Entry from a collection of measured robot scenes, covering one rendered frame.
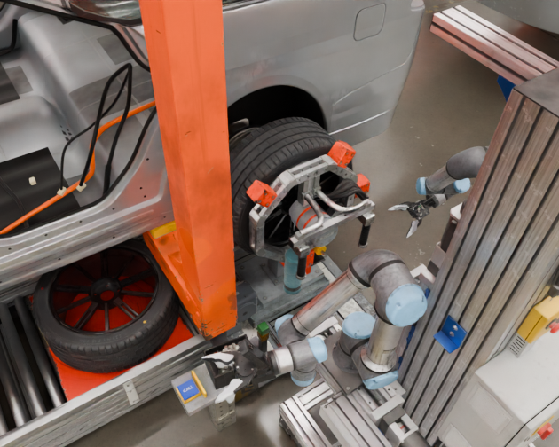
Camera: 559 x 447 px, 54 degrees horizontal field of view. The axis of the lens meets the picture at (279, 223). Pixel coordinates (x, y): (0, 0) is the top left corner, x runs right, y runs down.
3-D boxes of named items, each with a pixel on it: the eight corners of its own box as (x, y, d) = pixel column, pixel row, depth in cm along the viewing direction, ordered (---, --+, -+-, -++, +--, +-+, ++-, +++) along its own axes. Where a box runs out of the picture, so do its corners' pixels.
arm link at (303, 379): (305, 354, 180) (308, 336, 172) (318, 384, 173) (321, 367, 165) (283, 360, 178) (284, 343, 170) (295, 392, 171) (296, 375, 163)
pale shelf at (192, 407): (255, 338, 256) (255, 334, 253) (276, 366, 246) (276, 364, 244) (170, 384, 239) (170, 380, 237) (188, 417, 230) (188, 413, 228)
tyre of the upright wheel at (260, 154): (318, 199, 305) (333, 98, 256) (344, 226, 292) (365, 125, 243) (212, 245, 278) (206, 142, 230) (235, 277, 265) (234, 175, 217)
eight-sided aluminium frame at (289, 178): (340, 223, 284) (354, 141, 243) (348, 231, 280) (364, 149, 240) (249, 268, 263) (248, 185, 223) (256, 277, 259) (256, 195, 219)
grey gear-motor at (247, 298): (222, 276, 321) (219, 237, 295) (260, 330, 297) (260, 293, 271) (194, 290, 314) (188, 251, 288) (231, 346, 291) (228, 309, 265)
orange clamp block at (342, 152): (334, 159, 246) (346, 142, 242) (345, 168, 242) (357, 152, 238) (325, 156, 241) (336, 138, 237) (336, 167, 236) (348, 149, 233)
